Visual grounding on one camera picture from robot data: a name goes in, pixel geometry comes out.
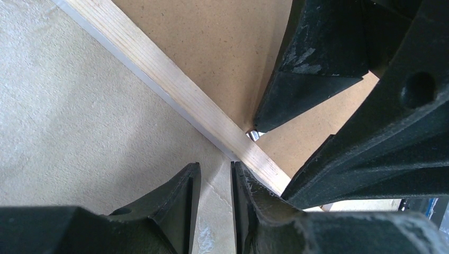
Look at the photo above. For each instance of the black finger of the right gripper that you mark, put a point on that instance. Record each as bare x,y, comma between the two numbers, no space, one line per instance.
329,46
396,143

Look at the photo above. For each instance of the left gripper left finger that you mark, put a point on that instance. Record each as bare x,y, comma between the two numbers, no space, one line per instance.
162,221

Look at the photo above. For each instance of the white wooden picture frame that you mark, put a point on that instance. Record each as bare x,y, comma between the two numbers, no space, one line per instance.
112,28

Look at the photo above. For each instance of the brown backing board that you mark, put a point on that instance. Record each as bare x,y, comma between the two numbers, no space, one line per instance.
228,48

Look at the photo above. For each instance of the metal turn clip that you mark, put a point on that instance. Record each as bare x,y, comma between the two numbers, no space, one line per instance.
254,135

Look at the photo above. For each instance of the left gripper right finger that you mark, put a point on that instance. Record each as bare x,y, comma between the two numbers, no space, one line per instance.
265,223

